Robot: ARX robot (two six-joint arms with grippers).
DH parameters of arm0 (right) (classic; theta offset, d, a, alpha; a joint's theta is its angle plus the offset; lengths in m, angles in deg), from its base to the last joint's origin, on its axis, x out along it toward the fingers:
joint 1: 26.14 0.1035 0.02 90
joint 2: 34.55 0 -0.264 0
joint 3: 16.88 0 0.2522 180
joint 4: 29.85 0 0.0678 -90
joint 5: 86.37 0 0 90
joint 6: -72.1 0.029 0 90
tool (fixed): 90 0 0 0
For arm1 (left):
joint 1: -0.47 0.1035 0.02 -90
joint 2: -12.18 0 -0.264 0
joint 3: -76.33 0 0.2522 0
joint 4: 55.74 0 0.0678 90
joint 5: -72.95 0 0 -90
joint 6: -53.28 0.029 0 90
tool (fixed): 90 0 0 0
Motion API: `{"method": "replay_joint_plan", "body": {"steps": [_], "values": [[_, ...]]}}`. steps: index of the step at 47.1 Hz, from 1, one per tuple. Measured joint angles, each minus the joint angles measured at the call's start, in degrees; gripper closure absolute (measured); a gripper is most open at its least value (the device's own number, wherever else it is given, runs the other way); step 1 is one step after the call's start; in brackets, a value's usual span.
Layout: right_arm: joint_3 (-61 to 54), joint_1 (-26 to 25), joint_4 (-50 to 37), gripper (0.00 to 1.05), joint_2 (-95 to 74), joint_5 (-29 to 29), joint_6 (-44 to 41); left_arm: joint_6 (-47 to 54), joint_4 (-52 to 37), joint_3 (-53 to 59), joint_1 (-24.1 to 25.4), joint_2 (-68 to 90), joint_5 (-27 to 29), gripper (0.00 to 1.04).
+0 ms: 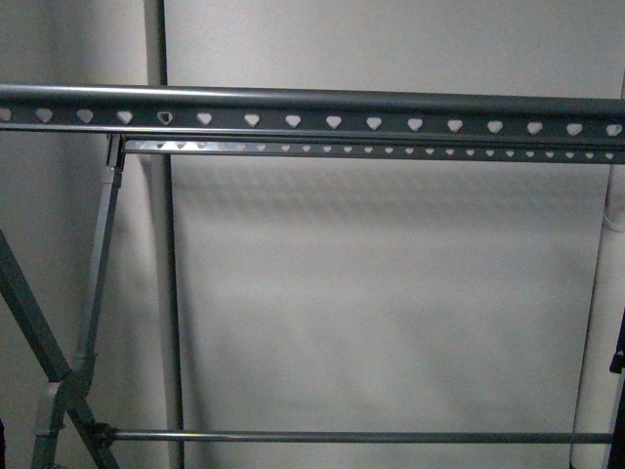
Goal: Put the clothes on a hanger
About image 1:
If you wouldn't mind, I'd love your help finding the grey lower rack crossbar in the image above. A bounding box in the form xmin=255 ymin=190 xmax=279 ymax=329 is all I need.
xmin=104 ymin=429 xmax=612 ymax=445

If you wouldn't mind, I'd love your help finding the black object at right edge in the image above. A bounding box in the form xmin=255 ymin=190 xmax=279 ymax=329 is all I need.
xmin=606 ymin=319 xmax=625 ymax=469

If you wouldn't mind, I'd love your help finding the grey rear perforated rack rail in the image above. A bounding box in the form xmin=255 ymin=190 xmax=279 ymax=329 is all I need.
xmin=124 ymin=140 xmax=624 ymax=166

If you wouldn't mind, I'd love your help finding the grey perforated rack rail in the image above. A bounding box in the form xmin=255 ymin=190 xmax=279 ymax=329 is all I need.
xmin=124 ymin=140 xmax=624 ymax=166
xmin=1 ymin=84 xmax=624 ymax=149

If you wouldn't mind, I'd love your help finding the grey vertical wall pipe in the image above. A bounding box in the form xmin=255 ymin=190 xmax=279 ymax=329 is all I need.
xmin=143 ymin=0 xmax=187 ymax=469

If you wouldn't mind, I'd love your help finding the grey crossed rack side frame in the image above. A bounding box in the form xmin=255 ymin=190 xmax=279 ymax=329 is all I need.
xmin=1 ymin=134 xmax=125 ymax=468

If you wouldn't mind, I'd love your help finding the grey front perforated rack rail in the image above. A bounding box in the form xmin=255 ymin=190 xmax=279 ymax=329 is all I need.
xmin=1 ymin=84 xmax=624 ymax=149

